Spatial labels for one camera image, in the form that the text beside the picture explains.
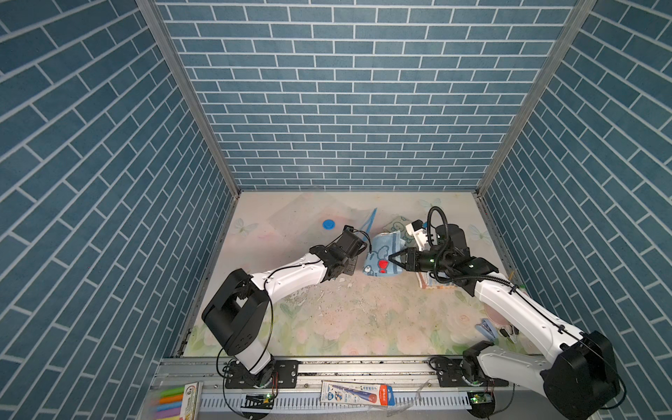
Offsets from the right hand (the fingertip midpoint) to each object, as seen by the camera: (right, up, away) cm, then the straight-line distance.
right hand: (394, 259), depth 77 cm
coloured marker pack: (-58, -36, -9) cm, 69 cm away
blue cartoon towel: (-3, +4, +2) cm, 5 cm away
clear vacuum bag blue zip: (-29, +11, +35) cm, 47 cm away
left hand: (-12, -3, +12) cm, 17 cm away
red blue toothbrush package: (-11, -35, -7) cm, 37 cm away
